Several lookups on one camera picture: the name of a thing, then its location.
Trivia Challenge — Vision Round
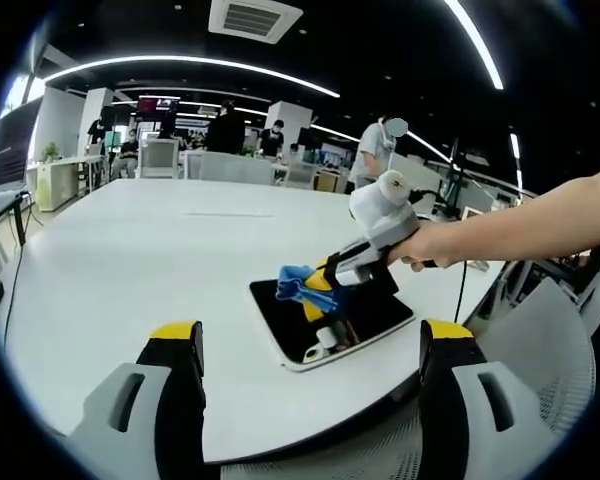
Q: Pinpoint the long curved ceiling light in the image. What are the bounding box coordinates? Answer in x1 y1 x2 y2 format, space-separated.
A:
43 55 342 99

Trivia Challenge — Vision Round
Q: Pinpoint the person's right hand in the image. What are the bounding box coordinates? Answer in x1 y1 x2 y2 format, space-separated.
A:
386 221 465 274

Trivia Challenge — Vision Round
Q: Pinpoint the row of white chairs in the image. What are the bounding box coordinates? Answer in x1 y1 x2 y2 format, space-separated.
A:
184 150 277 186

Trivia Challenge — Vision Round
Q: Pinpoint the thin black cable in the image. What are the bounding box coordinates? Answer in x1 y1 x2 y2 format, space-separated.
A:
1 191 32 347

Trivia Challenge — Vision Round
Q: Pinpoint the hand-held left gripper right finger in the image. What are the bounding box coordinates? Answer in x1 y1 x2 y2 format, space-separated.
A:
418 317 557 480

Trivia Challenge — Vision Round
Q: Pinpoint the ceiling air vent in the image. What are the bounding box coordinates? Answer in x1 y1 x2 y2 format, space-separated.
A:
207 0 306 47

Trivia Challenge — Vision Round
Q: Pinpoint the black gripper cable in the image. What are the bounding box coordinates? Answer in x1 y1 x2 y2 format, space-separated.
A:
453 259 470 322

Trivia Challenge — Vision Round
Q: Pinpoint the white background chair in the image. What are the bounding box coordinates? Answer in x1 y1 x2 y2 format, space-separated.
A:
138 139 181 180

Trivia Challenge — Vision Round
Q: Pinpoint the wooden cabinet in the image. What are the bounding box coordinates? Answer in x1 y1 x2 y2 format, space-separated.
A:
313 169 349 194

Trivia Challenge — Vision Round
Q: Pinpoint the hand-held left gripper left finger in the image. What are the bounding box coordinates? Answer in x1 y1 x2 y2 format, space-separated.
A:
66 319 207 480

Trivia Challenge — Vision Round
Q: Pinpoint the white mesh office chair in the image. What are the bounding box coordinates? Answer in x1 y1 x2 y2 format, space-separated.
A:
219 259 597 480

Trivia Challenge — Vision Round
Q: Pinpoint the blue cleaning cloth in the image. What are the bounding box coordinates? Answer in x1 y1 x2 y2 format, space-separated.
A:
274 263 350 315

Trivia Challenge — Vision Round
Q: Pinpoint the wall screen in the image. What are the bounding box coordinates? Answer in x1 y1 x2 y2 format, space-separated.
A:
136 96 182 119

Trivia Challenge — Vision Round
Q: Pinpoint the straight ceiling light strip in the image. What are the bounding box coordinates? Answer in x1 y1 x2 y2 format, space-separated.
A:
441 0 506 92

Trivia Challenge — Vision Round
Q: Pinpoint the white low cabinet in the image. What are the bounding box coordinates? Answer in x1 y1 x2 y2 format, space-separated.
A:
33 154 107 212

